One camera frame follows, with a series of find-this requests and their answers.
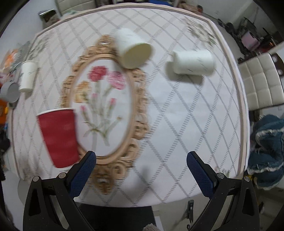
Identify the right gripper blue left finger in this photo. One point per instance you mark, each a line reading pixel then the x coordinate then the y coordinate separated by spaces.
pixel 80 173

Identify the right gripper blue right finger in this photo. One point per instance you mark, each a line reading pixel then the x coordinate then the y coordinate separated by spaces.
pixel 203 174

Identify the red ripple paper cup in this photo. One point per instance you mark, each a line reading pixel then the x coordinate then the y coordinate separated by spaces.
pixel 58 128

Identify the white paper cup left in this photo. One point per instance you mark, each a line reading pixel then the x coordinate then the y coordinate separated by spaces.
pixel 29 70

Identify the white paper cup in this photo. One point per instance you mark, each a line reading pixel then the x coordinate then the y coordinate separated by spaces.
pixel 132 50
pixel 191 62
pixel 29 70

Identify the white paper cup right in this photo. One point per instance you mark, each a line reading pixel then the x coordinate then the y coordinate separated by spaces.
pixel 191 62

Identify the white paper cup centre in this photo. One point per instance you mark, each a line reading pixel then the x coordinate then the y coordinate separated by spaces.
pixel 132 50

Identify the blue denim clothes pile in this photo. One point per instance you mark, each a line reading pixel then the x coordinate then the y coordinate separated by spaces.
pixel 265 162

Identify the orange box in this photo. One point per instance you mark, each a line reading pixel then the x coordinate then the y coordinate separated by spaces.
pixel 3 112

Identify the floral patterned tablecloth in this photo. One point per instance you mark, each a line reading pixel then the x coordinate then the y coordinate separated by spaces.
pixel 142 122

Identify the grey mug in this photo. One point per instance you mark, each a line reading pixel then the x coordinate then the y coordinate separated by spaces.
pixel 10 93

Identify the white padded chair right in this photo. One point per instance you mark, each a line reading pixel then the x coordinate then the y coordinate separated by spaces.
pixel 263 79

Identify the white padded chair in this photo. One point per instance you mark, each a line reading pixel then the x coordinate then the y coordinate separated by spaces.
pixel 263 79
pixel 65 6

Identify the orange snack bag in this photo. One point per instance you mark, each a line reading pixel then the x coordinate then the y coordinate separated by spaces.
pixel 9 59

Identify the pink suitcase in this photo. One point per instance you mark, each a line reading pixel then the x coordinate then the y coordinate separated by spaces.
pixel 249 41

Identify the printed paper carton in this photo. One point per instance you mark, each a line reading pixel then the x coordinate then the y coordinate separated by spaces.
pixel 48 17

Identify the white padded chair left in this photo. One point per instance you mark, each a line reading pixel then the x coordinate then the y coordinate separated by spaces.
pixel 65 6

